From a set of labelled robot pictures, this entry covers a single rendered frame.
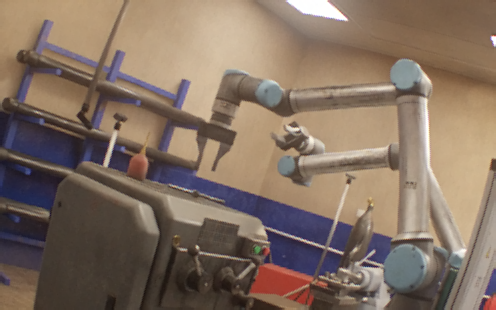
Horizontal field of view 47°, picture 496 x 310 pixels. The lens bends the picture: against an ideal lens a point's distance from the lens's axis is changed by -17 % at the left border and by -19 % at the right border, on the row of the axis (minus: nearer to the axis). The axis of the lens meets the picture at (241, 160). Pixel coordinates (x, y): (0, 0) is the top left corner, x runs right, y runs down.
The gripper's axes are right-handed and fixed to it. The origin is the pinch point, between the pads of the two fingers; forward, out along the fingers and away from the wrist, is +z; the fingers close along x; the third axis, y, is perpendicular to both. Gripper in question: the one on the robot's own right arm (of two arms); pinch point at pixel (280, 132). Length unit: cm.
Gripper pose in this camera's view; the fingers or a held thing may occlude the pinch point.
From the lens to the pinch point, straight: 286.6
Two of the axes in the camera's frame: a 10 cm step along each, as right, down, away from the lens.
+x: -7.9, 4.4, 4.2
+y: 2.8, 8.7, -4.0
